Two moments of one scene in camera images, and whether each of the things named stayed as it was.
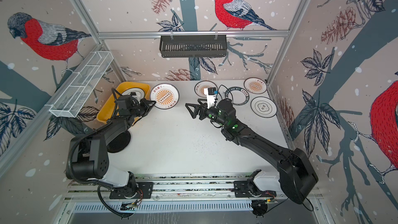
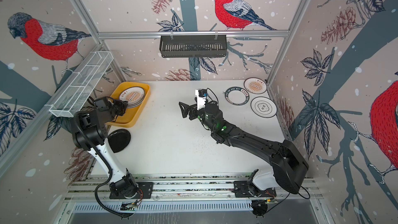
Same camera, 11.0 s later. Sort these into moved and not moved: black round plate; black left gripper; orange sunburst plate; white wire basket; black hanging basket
Moved: orange sunburst plate; black left gripper
Not moved: black round plate; black hanging basket; white wire basket
